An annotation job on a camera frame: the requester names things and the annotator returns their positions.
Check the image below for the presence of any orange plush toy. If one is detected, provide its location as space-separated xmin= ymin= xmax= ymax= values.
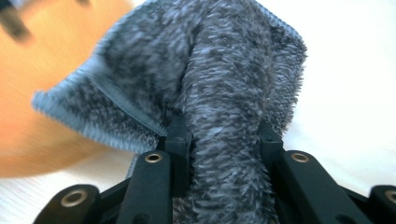
xmin=0 ymin=0 xmax=139 ymax=179

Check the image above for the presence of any grey fluffy cloth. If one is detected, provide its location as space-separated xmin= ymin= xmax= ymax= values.
xmin=31 ymin=0 xmax=308 ymax=224

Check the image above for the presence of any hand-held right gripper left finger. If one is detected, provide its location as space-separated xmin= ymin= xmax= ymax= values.
xmin=157 ymin=116 xmax=192 ymax=197

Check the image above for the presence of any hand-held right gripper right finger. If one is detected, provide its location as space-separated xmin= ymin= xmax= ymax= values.
xmin=258 ymin=119 xmax=284 ymax=169

